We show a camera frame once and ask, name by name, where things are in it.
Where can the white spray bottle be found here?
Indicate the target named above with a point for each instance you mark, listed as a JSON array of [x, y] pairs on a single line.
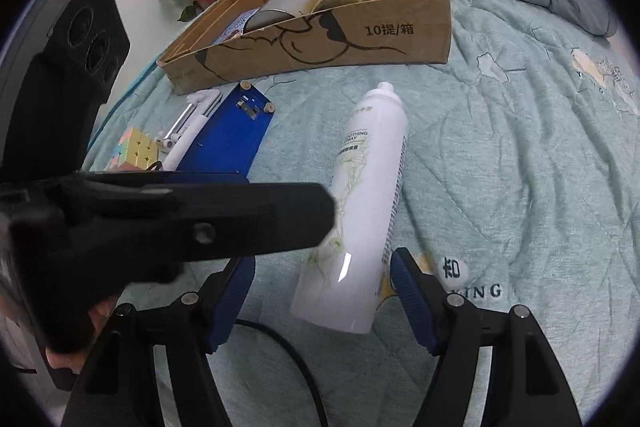
[[360, 187]]

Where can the large cardboard box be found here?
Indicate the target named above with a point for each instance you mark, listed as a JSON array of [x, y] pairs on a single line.
[[400, 37]]

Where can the blue printed carton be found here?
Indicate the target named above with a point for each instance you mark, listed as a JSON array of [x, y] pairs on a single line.
[[240, 24]]

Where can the blue plastic case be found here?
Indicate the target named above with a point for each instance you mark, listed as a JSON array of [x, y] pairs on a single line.
[[225, 137]]

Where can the white folding phone stand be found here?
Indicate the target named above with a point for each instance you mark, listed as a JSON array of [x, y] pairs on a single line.
[[175, 124]]

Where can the pastel puzzle cube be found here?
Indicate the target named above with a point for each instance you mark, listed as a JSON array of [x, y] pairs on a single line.
[[132, 149]]

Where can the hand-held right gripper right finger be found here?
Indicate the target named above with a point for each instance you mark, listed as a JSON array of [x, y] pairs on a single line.
[[412, 302]]

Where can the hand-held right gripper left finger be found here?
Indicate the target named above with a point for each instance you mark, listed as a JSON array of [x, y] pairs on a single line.
[[230, 302]]

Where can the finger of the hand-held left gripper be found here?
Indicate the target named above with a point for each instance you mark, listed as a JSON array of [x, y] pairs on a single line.
[[225, 217]]

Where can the person's left hand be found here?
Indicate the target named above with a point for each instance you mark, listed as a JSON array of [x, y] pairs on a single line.
[[103, 312]]

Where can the light blue quilted blanket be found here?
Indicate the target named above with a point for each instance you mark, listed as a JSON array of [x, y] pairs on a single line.
[[500, 157]]

